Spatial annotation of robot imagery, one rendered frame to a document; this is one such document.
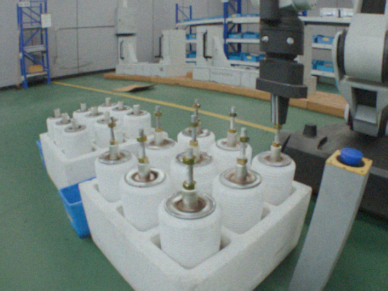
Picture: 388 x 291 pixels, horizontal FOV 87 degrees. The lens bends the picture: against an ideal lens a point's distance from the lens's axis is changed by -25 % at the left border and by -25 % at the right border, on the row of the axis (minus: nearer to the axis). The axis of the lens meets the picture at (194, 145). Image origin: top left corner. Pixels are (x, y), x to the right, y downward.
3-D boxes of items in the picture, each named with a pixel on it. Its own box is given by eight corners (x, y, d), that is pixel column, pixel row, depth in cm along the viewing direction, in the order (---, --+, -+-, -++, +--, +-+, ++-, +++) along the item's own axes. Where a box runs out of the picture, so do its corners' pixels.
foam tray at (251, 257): (196, 194, 88) (197, 143, 82) (297, 244, 61) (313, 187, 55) (93, 240, 63) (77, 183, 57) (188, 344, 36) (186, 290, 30)
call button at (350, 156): (342, 156, 39) (344, 145, 38) (362, 163, 36) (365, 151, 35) (336, 163, 36) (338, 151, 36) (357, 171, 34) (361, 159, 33)
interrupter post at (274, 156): (280, 163, 52) (282, 148, 50) (269, 162, 52) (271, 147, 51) (279, 159, 54) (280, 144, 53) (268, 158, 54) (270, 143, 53)
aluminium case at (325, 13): (327, 20, 432) (327, 11, 425) (344, 22, 405) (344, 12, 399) (319, 17, 405) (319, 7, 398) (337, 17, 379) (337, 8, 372)
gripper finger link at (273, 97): (282, 121, 51) (284, 91, 49) (271, 123, 50) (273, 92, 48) (276, 119, 52) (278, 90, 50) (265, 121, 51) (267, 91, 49)
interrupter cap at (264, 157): (293, 169, 49) (294, 166, 49) (257, 167, 50) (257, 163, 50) (288, 154, 56) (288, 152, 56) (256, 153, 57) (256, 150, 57)
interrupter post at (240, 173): (242, 185, 44) (244, 167, 43) (231, 180, 45) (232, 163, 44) (249, 179, 46) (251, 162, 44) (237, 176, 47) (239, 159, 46)
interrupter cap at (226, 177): (248, 196, 40) (249, 191, 40) (210, 182, 45) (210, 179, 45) (268, 177, 46) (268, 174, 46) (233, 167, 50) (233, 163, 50)
